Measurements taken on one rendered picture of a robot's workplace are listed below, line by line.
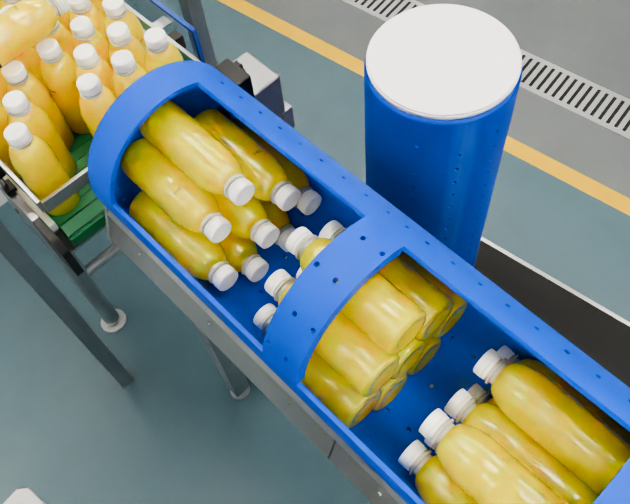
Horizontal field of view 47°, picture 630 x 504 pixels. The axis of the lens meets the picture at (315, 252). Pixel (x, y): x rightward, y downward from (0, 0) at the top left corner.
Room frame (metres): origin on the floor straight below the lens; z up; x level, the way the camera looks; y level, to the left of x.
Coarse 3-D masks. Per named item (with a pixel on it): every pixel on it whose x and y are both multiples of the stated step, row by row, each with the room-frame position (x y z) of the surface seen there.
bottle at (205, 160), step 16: (160, 112) 0.74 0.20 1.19; (176, 112) 0.74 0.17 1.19; (144, 128) 0.73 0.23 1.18; (160, 128) 0.71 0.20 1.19; (176, 128) 0.70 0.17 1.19; (192, 128) 0.70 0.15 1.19; (160, 144) 0.69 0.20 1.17; (176, 144) 0.68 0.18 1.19; (192, 144) 0.67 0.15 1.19; (208, 144) 0.67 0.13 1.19; (176, 160) 0.66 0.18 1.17; (192, 160) 0.65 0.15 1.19; (208, 160) 0.64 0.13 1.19; (224, 160) 0.64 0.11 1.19; (192, 176) 0.63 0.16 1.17; (208, 176) 0.62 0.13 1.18; (224, 176) 0.62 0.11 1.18; (240, 176) 0.62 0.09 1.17; (224, 192) 0.60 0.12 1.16
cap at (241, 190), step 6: (240, 180) 0.61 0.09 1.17; (246, 180) 0.61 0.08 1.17; (234, 186) 0.60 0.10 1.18; (240, 186) 0.60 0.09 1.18; (246, 186) 0.60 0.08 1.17; (252, 186) 0.60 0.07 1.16; (228, 192) 0.60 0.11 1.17; (234, 192) 0.59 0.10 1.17; (240, 192) 0.59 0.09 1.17; (246, 192) 0.60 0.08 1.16; (252, 192) 0.60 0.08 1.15; (234, 198) 0.58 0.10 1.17; (240, 198) 0.59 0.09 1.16; (246, 198) 0.59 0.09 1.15; (240, 204) 0.59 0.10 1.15
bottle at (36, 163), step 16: (32, 144) 0.82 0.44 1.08; (48, 144) 0.84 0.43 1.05; (16, 160) 0.80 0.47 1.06; (32, 160) 0.79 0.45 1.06; (48, 160) 0.81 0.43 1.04; (32, 176) 0.79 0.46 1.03; (48, 176) 0.79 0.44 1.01; (64, 176) 0.82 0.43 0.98; (32, 192) 0.80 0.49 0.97; (48, 192) 0.79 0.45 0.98; (64, 208) 0.79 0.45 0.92
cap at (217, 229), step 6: (216, 216) 0.59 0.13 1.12; (210, 222) 0.58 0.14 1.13; (216, 222) 0.57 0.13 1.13; (222, 222) 0.57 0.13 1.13; (228, 222) 0.58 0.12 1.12; (210, 228) 0.57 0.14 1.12; (216, 228) 0.56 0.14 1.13; (222, 228) 0.57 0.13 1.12; (228, 228) 0.58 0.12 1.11; (210, 234) 0.56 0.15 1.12; (216, 234) 0.56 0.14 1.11; (222, 234) 0.57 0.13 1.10; (228, 234) 0.57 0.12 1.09; (210, 240) 0.56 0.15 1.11; (216, 240) 0.56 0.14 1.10; (222, 240) 0.57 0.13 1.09
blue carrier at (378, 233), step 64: (192, 64) 0.81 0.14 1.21; (128, 128) 0.69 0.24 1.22; (256, 128) 0.66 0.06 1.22; (128, 192) 0.71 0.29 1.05; (320, 192) 0.66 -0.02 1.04; (320, 256) 0.44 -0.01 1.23; (384, 256) 0.42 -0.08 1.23; (448, 256) 0.43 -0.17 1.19; (320, 320) 0.36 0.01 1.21; (512, 320) 0.32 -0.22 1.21; (448, 384) 0.34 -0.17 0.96; (576, 384) 0.24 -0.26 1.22; (384, 448) 0.25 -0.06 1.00
